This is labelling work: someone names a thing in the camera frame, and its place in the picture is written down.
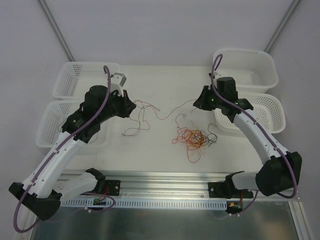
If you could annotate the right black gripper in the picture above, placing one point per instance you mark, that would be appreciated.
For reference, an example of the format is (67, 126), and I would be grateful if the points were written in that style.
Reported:
(202, 100)

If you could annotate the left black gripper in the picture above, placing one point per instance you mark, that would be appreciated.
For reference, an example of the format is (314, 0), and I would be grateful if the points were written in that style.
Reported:
(126, 105)

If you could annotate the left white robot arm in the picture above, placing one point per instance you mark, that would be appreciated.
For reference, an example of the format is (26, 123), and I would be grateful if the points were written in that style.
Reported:
(40, 193)

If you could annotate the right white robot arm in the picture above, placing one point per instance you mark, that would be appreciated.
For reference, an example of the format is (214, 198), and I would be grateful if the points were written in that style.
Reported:
(281, 168)

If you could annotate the rear left white basket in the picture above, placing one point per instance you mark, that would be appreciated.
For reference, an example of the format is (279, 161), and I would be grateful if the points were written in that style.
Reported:
(77, 77)

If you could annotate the white basket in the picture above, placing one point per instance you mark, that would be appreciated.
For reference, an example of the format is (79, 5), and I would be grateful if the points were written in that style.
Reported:
(77, 77)
(268, 108)
(53, 118)

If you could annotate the rear right white tub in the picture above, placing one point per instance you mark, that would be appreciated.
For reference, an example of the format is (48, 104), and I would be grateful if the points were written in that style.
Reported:
(253, 70)

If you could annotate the front right white basket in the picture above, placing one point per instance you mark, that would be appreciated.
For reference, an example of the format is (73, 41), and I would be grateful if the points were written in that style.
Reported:
(268, 108)

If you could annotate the front left white basket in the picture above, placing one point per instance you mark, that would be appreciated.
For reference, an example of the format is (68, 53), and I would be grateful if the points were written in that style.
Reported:
(53, 118)

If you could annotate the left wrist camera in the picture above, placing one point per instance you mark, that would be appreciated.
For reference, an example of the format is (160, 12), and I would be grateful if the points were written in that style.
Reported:
(117, 83)

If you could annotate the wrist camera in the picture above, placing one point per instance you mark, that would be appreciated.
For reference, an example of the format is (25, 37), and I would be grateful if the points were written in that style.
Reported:
(117, 83)
(214, 75)

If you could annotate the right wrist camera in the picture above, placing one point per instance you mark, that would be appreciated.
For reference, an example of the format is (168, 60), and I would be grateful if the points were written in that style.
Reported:
(214, 75)

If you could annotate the aluminium rail frame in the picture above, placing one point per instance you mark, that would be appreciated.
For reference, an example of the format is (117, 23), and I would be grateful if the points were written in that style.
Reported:
(268, 218)

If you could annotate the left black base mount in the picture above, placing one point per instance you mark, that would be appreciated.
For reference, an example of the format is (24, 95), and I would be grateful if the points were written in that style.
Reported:
(112, 187)

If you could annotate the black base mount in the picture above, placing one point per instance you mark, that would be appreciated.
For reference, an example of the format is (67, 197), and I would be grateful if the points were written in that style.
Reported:
(220, 190)
(112, 187)

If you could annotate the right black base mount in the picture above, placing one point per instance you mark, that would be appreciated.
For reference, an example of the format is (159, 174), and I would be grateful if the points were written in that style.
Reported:
(220, 190)

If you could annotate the right frame post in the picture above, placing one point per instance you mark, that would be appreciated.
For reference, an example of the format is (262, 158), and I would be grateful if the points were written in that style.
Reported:
(293, 6)

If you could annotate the frame post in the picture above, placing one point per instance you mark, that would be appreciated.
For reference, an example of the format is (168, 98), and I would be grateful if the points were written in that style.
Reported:
(293, 6)
(56, 30)

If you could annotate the left frame post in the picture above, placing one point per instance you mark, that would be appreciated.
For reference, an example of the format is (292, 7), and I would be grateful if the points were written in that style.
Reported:
(56, 30)

